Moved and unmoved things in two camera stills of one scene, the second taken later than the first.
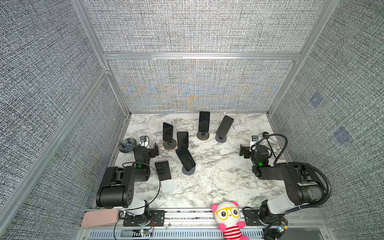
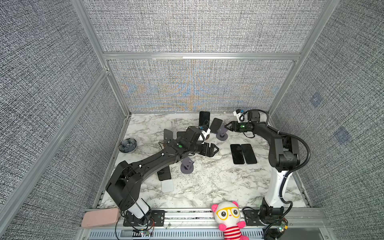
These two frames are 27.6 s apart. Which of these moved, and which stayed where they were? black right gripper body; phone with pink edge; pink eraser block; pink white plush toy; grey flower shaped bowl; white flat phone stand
Moved: black right gripper body
Stayed: pink eraser block; phone with pink edge; grey flower shaped bowl; white flat phone stand; pink white plush toy
